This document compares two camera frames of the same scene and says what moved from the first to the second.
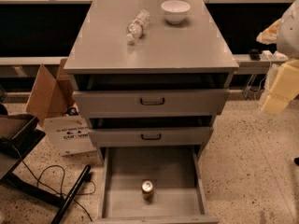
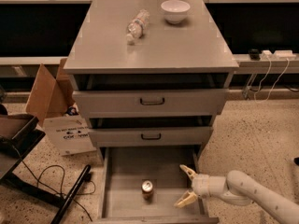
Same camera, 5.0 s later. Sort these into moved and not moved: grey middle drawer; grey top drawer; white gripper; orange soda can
Moved: white gripper
Not moved: orange soda can; grey middle drawer; grey top drawer
